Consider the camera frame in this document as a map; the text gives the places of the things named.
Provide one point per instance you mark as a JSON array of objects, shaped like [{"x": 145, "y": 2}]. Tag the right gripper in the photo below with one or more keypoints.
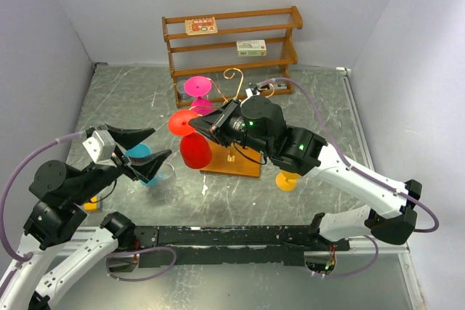
[{"x": 213, "y": 125}]

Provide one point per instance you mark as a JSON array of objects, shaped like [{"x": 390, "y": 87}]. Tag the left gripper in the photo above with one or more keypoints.
[{"x": 146, "y": 171}]

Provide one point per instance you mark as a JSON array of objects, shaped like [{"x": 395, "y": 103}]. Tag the red wine glass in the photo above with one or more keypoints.
[{"x": 195, "y": 150}]

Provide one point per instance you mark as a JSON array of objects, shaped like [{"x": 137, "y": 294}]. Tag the pink wine glass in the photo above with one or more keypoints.
[{"x": 198, "y": 87}]

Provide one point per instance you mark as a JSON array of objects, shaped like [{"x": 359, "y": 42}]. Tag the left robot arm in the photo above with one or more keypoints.
[{"x": 62, "y": 190}]

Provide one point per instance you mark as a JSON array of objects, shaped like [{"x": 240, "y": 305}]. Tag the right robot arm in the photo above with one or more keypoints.
[{"x": 388, "y": 212}]

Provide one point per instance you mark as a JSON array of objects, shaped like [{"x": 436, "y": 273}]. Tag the blue wine glass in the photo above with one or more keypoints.
[{"x": 141, "y": 151}]

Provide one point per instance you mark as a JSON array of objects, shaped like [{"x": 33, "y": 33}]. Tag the gold wine glass rack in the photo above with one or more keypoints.
[{"x": 228, "y": 161}]

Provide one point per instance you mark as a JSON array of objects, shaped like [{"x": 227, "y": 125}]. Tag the clear wine glass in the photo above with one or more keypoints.
[{"x": 167, "y": 185}]

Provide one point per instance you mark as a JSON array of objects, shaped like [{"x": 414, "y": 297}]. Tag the wooden shelf rack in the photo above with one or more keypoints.
[{"x": 206, "y": 53}]

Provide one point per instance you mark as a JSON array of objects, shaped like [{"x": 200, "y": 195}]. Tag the yellow wine glass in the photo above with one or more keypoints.
[{"x": 287, "y": 181}]

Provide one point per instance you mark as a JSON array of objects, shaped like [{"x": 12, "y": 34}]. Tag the yellow grey sponge block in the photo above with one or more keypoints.
[{"x": 94, "y": 205}]

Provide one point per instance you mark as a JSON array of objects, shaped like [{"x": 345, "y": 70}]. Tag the green white small box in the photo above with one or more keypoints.
[{"x": 251, "y": 48}]

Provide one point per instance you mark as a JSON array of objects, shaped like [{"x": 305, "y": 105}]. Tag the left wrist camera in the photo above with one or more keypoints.
[{"x": 100, "y": 146}]

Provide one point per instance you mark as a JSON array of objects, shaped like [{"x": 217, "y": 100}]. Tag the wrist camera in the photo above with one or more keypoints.
[
  {"x": 100, "y": 146},
  {"x": 253, "y": 90}
]

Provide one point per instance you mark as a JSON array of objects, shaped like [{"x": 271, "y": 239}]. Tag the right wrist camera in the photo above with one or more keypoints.
[{"x": 253, "y": 90}]

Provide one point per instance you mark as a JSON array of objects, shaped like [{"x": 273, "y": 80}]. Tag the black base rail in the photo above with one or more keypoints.
[{"x": 284, "y": 245}]

